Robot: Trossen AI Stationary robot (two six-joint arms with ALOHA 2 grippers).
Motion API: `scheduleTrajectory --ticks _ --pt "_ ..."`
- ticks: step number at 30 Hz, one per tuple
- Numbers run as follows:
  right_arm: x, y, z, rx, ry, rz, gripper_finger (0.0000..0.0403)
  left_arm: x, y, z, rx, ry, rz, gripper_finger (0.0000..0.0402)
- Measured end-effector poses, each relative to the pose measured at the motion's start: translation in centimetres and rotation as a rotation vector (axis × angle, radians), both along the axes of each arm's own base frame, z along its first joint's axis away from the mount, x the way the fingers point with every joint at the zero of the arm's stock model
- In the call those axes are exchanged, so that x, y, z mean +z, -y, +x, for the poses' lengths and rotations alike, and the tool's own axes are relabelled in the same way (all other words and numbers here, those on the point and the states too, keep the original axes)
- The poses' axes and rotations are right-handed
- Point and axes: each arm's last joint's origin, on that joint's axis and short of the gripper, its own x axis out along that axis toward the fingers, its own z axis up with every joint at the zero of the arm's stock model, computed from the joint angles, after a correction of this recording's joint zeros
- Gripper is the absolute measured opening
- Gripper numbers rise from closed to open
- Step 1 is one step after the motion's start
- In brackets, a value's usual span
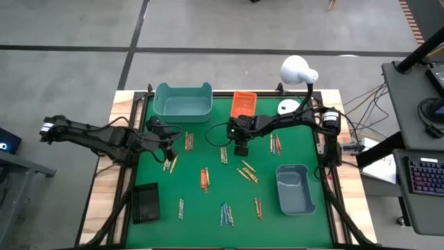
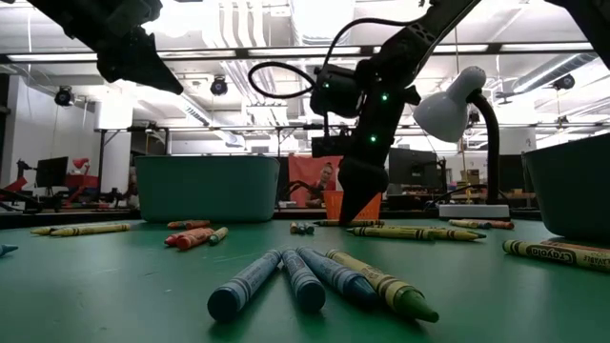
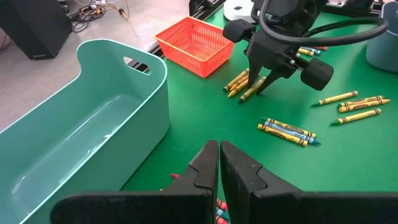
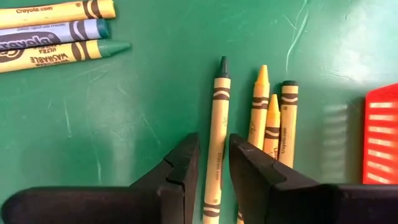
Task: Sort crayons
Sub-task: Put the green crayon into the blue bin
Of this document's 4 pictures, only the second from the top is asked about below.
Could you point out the white desk lamp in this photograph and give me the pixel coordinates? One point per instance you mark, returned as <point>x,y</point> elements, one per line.
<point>448,109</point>

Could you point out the red desk lamp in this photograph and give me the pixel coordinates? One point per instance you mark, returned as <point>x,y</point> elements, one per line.
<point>81,163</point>

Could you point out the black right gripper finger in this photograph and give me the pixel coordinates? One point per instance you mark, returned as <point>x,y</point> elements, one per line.
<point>355,202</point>

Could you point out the person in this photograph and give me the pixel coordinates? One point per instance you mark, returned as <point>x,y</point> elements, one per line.
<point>326,183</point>

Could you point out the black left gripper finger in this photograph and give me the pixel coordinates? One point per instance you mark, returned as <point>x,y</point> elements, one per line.
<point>148,66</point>

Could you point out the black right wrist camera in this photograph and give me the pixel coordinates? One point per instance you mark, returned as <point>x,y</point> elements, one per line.
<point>331,147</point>

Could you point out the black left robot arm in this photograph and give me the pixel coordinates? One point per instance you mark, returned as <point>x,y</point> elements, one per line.
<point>52,9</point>

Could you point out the yellow crayons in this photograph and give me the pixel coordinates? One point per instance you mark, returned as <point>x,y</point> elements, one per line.
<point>95,229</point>

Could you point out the teal plastic bin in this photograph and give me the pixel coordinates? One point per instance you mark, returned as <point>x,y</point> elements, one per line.
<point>205,190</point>

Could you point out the orange mesh basket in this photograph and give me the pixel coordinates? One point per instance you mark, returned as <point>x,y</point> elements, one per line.
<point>331,205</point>

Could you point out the grey blue plastic bin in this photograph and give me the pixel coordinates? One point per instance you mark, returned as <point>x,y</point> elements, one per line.
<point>572,190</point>

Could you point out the green table mat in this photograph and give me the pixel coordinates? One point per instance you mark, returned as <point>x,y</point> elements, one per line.
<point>119,295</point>

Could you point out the light blue crayon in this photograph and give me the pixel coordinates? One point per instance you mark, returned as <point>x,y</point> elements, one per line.
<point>7,249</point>

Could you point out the black monitor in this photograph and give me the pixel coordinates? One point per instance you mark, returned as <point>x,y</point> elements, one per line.
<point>51,171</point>
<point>511,171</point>
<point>412,167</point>

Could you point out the black spotlight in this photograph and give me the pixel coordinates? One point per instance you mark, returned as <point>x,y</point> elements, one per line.
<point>64,96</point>
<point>564,82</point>
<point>219,87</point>

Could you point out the orange red banner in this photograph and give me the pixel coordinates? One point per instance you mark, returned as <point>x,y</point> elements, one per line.
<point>298,176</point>

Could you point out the black table frame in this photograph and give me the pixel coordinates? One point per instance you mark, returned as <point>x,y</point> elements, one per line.
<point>71,219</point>

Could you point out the black light bar frame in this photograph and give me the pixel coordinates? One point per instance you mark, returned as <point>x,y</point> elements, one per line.
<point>242,52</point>

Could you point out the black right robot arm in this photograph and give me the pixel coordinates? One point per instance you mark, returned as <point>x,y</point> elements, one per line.
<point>414,43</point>

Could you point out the red robot arm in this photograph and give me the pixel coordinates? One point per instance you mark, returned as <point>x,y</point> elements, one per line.
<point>16,183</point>

